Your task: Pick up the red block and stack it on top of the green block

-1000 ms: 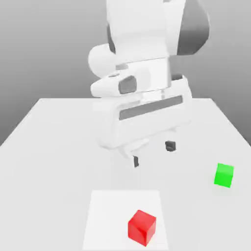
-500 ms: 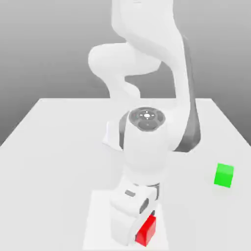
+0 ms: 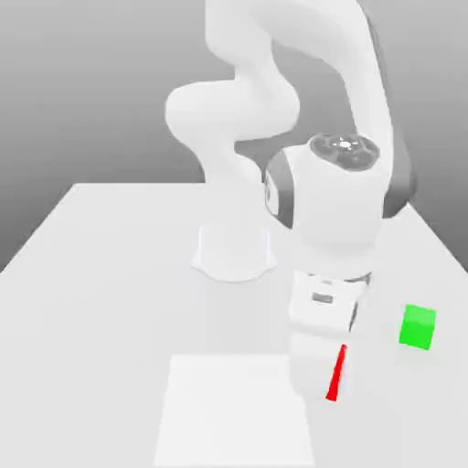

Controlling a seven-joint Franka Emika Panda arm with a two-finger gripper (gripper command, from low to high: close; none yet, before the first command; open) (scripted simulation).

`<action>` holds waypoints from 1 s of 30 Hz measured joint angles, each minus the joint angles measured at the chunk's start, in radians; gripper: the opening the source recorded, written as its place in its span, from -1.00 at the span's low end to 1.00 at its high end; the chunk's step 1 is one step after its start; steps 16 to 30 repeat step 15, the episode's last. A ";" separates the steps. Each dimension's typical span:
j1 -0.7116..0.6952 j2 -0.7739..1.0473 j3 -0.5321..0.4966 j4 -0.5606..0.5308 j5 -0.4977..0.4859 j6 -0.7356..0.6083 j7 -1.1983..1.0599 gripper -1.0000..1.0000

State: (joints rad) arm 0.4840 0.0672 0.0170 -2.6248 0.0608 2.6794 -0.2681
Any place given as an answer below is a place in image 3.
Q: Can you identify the small red cube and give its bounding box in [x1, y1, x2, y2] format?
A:
[324, 343, 348, 403]

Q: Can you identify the small green cube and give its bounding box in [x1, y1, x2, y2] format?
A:
[398, 303, 438, 352]

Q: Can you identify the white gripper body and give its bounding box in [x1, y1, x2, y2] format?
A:
[288, 333, 348, 399]

